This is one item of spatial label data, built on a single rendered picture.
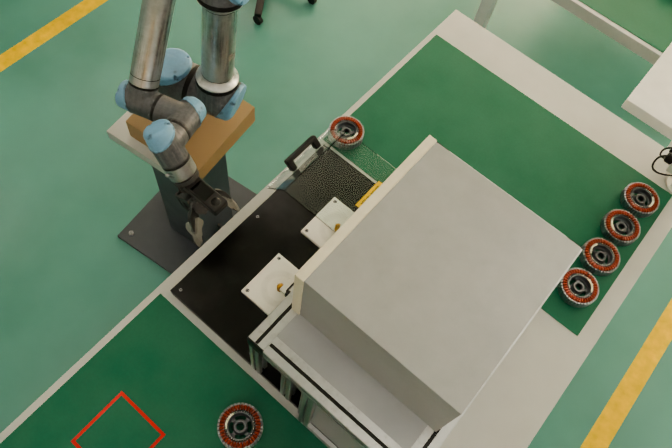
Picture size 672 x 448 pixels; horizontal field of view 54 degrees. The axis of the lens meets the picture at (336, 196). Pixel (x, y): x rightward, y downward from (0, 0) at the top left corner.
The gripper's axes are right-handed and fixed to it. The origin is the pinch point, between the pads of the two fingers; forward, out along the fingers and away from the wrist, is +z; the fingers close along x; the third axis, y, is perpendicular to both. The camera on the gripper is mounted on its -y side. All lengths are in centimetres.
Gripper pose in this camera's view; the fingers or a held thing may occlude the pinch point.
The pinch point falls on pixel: (221, 229)
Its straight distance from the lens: 181.8
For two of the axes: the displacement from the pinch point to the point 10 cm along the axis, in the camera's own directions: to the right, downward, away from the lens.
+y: -7.0, -2.9, 6.6
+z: 3.1, 7.1, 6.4
